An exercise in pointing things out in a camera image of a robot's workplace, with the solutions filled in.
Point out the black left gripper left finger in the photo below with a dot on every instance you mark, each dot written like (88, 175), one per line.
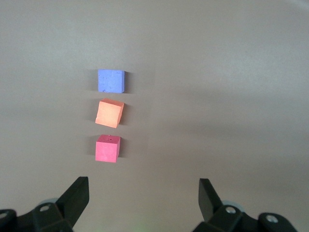
(72, 198)

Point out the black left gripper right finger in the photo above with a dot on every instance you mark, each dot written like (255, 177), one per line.
(211, 204)

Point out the orange foam block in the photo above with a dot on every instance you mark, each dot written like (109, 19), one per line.
(108, 113)

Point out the red foam block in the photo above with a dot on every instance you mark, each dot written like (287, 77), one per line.
(107, 151)

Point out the purple foam block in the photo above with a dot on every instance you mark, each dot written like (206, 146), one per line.
(111, 81)

